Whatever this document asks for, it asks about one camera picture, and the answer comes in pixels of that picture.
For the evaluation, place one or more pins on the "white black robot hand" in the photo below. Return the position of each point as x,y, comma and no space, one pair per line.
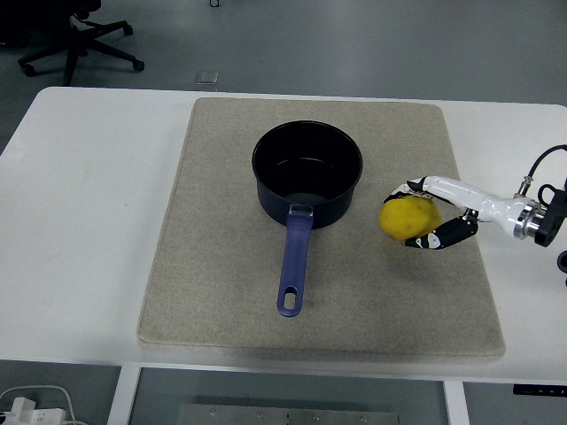
465,195

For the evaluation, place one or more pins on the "yellow potato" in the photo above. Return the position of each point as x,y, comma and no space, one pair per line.
405,219

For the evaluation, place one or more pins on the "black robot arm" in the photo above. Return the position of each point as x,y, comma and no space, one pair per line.
549,221

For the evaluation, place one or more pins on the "black table control panel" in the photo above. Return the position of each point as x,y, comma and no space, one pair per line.
540,390

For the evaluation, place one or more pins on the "white table leg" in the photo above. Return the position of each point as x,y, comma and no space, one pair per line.
121,398
456,405

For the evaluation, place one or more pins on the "beige fabric mat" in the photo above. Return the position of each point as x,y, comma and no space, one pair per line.
221,221

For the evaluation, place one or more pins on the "grey metal plate with screws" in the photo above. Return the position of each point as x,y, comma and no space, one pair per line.
288,416

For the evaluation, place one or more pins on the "silver floor socket plate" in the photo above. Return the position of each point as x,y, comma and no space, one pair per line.
206,77

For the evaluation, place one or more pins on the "black office chair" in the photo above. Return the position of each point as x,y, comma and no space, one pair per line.
77,44

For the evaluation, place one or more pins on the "white power strip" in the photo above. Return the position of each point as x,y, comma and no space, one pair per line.
31,415

